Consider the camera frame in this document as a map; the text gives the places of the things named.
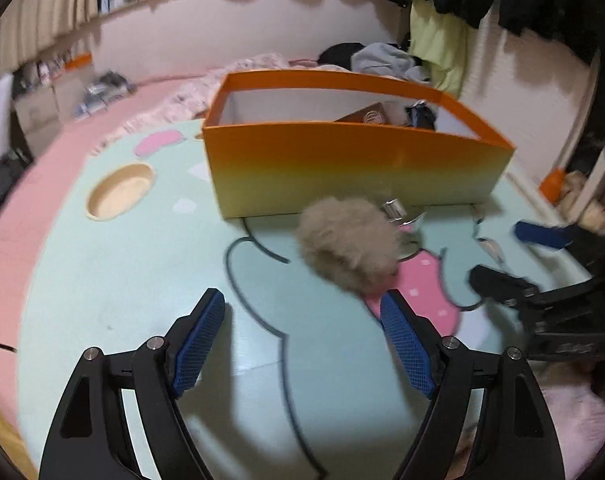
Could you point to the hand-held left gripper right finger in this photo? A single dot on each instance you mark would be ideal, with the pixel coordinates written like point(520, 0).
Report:
point(407, 345)

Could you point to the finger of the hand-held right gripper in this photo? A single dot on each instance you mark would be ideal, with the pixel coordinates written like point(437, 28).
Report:
point(502, 287)
point(540, 234)

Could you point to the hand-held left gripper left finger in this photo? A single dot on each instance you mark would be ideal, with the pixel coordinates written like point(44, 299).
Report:
point(200, 342)

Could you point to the beige fluffy hair clip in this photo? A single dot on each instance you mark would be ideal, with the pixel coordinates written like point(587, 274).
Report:
point(347, 245)

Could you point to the black lace-trimmed scrunchie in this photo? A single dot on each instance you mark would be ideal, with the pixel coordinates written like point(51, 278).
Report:
point(422, 117)

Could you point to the orange cardboard box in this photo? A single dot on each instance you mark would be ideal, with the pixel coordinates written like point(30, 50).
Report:
point(332, 170)

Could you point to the brown card deck box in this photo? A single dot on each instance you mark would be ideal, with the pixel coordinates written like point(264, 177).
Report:
point(367, 114)

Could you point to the orange storage bin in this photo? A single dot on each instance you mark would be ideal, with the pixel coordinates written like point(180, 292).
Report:
point(553, 187)

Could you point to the floor clutter pile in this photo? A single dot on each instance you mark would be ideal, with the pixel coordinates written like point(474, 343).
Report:
point(590, 205)

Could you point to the grey clothing heap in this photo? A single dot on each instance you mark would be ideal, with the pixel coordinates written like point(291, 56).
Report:
point(387, 60)

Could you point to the pink floral blanket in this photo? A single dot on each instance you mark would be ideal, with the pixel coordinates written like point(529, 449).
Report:
point(222, 85)

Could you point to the grey patterned cloth pile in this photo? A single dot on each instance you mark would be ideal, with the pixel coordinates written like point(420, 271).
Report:
point(105, 91)

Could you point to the black clothing heap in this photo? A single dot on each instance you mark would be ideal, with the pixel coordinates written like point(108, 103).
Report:
point(340, 54)

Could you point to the small white drawer cabinet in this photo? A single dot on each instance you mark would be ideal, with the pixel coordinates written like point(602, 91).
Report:
point(37, 107)

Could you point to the white paper roll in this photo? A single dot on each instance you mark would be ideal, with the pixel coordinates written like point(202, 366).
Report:
point(2, 115)

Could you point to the orange topped white box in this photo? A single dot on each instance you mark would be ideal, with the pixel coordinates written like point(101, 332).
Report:
point(78, 60)

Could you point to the group of small bottles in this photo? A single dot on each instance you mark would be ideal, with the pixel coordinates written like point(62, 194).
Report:
point(55, 69)

